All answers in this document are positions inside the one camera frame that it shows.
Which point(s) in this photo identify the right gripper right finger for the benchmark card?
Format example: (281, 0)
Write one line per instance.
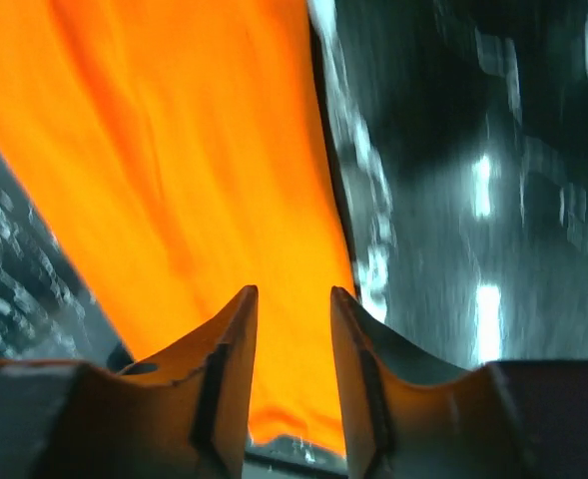
(408, 414)

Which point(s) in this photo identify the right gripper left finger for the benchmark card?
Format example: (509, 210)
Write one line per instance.
(181, 413)

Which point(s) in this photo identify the orange t shirt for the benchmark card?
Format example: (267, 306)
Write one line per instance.
(175, 149)

